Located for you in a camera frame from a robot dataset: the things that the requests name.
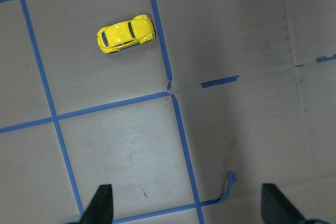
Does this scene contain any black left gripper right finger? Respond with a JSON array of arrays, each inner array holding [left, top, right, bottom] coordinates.
[[261, 183, 306, 224]]

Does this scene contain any yellow toy beetle car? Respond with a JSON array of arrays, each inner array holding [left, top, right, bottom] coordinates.
[[96, 14, 155, 54]]

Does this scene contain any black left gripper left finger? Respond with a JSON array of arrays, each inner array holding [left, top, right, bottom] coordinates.
[[79, 184, 113, 224]]

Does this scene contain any brown paper table cover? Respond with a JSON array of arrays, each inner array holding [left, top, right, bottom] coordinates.
[[1, 0, 335, 223]]

